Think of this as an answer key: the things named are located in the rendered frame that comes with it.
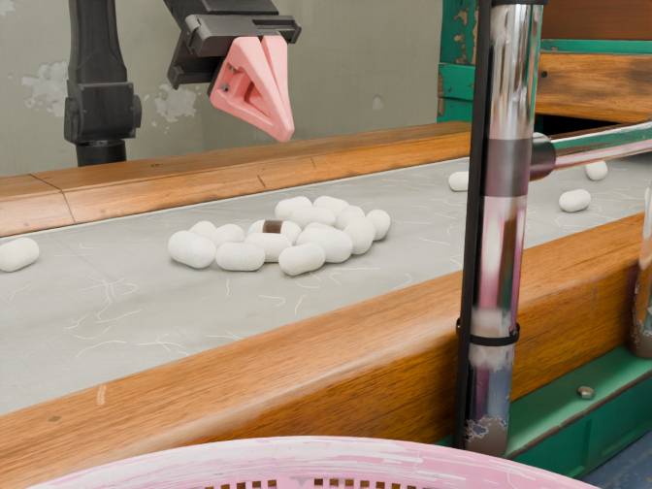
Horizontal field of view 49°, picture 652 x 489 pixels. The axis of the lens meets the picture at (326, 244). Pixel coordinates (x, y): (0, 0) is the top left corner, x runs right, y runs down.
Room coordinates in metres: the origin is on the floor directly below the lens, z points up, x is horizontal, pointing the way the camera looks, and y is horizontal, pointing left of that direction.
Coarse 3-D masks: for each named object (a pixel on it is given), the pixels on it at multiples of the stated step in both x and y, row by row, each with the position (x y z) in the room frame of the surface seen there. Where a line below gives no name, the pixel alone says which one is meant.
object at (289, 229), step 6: (258, 222) 0.47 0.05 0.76; (288, 222) 0.47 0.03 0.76; (252, 228) 0.47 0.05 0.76; (258, 228) 0.47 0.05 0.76; (282, 228) 0.46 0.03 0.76; (288, 228) 0.46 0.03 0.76; (294, 228) 0.46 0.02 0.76; (282, 234) 0.46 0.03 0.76; (288, 234) 0.46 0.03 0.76; (294, 234) 0.46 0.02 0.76; (294, 240) 0.46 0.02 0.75
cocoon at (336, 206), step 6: (318, 198) 0.55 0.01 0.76; (324, 198) 0.55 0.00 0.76; (330, 198) 0.54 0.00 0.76; (318, 204) 0.54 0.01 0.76; (324, 204) 0.54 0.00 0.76; (330, 204) 0.54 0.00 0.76; (336, 204) 0.53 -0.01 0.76; (342, 204) 0.53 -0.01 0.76; (330, 210) 0.53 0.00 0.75; (336, 210) 0.53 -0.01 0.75; (336, 216) 0.53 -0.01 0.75
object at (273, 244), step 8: (248, 240) 0.45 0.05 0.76; (256, 240) 0.45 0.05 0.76; (264, 240) 0.44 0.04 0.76; (272, 240) 0.44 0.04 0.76; (280, 240) 0.44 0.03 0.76; (288, 240) 0.45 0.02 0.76; (264, 248) 0.44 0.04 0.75; (272, 248) 0.44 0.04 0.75; (280, 248) 0.44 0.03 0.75; (272, 256) 0.44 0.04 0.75
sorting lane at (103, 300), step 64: (320, 192) 0.65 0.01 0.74; (384, 192) 0.65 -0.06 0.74; (448, 192) 0.65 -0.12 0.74; (640, 192) 0.65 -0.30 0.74; (64, 256) 0.46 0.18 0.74; (128, 256) 0.46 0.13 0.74; (384, 256) 0.46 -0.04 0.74; (448, 256) 0.46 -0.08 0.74; (0, 320) 0.35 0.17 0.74; (64, 320) 0.35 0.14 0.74; (128, 320) 0.35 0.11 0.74; (192, 320) 0.35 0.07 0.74; (256, 320) 0.35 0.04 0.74; (0, 384) 0.28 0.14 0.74; (64, 384) 0.28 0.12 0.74
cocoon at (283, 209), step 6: (294, 198) 0.55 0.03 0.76; (300, 198) 0.55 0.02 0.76; (306, 198) 0.55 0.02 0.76; (282, 204) 0.54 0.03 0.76; (288, 204) 0.54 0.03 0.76; (294, 204) 0.54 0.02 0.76; (300, 204) 0.54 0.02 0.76; (306, 204) 0.55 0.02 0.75; (276, 210) 0.54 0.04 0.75; (282, 210) 0.54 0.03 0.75; (288, 210) 0.54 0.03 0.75; (282, 216) 0.54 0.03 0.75; (288, 216) 0.53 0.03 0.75
